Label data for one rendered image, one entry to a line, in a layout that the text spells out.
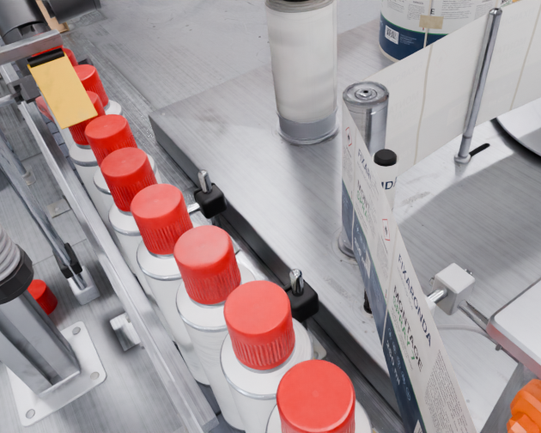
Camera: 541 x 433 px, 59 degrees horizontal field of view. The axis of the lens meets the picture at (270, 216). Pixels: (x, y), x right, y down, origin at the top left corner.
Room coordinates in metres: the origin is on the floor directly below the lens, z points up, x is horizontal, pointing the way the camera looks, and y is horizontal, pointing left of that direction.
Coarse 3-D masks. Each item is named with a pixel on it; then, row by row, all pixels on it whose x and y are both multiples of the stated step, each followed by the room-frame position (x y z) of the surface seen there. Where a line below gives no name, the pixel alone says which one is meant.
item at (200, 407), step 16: (32, 112) 0.57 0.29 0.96; (48, 144) 0.49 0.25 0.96; (64, 160) 0.45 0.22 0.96; (64, 176) 0.42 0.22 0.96; (80, 192) 0.39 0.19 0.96; (96, 224) 0.34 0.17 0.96; (112, 240) 0.32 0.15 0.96; (112, 256) 0.29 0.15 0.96; (128, 272) 0.27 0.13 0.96; (128, 288) 0.25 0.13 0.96; (144, 304) 0.24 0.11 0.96; (144, 320) 0.22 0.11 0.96; (160, 320) 0.22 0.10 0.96; (160, 336) 0.20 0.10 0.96; (160, 352) 0.19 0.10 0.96; (176, 352) 0.19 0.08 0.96; (176, 368) 0.17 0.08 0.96; (192, 384) 0.16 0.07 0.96; (192, 400) 0.15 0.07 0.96; (208, 416) 0.14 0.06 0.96
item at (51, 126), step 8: (0, 40) 1.05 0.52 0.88; (16, 72) 0.88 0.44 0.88; (40, 112) 0.72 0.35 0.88; (48, 120) 0.69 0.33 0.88; (48, 128) 0.67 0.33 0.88; (56, 128) 0.66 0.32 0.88; (56, 136) 0.64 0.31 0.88; (64, 144) 0.61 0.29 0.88; (64, 152) 0.59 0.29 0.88; (72, 168) 0.55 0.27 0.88; (184, 360) 0.23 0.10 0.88; (200, 384) 0.20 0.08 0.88; (208, 392) 0.19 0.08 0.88; (208, 400) 0.18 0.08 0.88; (216, 400) 0.18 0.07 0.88; (216, 408) 0.18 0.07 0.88; (216, 416) 0.17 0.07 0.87; (224, 424) 0.16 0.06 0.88; (216, 432) 0.16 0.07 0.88; (224, 432) 0.16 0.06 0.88; (232, 432) 0.15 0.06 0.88; (240, 432) 0.15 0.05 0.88
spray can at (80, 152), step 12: (96, 96) 0.36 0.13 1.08; (96, 108) 0.35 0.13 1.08; (84, 120) 0.34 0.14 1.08; (72, 132) 0.35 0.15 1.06; (84, 132) 0.34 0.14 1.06; (72, 144) 0.36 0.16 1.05; (84, 144) 0.34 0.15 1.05; (72, 156) 0.34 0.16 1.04; (84, 156) 0.34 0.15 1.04; (84, 168) 0.33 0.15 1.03; (96, 168) 0.33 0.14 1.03; (84, 180) 0.34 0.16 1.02; (96, 192) 0.33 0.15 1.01; (96, 204) 0.34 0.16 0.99; (108, 228) 0.34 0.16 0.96; (120, 252) 0.34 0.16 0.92
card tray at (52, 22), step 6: (36, 0) 1.42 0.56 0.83; (42, 6) 1.37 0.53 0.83; (42, 12) 1.32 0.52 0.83; (48, 18) 1.27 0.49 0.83; (54, 18) 1.26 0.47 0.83; (48, 24) 1.23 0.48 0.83; (54, 24) 1.22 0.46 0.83; (60, 24) 1.22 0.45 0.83; (66, 24) 1.18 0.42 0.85; (60, 30) 1.18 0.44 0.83; (66, 30) 1.18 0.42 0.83
